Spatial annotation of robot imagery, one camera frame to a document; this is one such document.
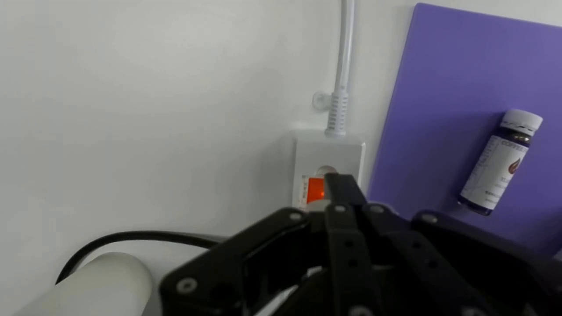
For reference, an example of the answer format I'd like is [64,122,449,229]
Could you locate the purple mat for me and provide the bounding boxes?
[367,3,562,254]

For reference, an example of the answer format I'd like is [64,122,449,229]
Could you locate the single small white bottle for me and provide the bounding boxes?
[458,108,542,214]

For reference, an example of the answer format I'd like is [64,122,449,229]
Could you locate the black power cable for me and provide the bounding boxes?
[54,229,226,285]

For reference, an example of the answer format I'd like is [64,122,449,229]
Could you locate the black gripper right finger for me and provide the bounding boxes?
[324,173,562,316]

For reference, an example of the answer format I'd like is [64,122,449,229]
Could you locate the white paper cup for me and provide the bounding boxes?
[14,252,154,316]

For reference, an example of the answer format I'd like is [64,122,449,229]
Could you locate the white power strip cable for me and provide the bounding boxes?
[310,0,358,138]

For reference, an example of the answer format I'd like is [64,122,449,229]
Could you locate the white power strip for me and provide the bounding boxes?
[291,129,367,206]

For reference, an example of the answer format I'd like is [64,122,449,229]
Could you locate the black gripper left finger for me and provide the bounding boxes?
[159,206,328,316]

